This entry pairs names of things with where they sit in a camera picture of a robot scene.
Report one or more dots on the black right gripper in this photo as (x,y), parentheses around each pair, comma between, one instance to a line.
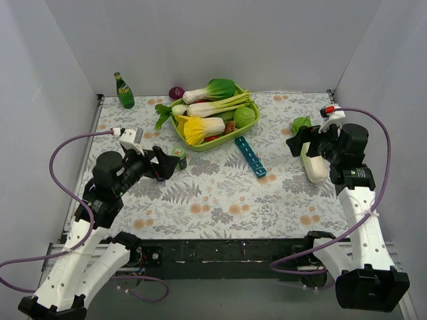
(313,139)

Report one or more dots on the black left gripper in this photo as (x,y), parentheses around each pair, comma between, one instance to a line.
(155,163)

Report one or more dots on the teal weekly pill organizer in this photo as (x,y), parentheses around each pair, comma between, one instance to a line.
(250,157)

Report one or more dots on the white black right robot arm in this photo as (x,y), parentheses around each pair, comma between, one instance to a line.
(367,279)

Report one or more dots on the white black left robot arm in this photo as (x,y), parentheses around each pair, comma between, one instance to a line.
(73,281)

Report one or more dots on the green lidded small bottle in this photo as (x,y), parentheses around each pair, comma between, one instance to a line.
(179,151)

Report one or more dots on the napa cabbage toy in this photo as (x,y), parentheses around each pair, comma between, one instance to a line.
(315,168)

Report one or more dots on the yellow bok choy toy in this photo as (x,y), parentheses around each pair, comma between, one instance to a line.
(196,129)

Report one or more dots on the lime green plastic basket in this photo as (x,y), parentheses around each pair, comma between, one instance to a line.
(214,115)

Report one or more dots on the red pepper toy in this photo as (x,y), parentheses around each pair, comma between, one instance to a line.
(208,139)

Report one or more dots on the celery stalk toy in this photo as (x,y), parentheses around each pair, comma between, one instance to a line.
(202,109)

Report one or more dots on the floral table mat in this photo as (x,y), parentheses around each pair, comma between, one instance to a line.
(218,196)

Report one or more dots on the round green cabbage toy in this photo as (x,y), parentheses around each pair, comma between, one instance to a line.
(244,116)

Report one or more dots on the purple onion toy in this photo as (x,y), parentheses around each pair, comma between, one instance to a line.
(176,93)

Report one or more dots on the brown mushroom toy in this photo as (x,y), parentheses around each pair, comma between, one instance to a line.
(230,127)

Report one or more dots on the green glass bottle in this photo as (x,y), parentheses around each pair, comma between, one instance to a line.
(124,92)

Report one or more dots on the green bok choy toy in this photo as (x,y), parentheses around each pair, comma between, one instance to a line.
(215,90)

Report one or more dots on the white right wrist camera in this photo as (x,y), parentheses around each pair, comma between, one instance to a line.
(332,115)

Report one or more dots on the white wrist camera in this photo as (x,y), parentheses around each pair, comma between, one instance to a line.
(130,139)
(332,115)

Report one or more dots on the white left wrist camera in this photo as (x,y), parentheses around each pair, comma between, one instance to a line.
(130,139)

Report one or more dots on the black front mounting rail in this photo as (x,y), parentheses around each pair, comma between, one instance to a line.
(173,259)

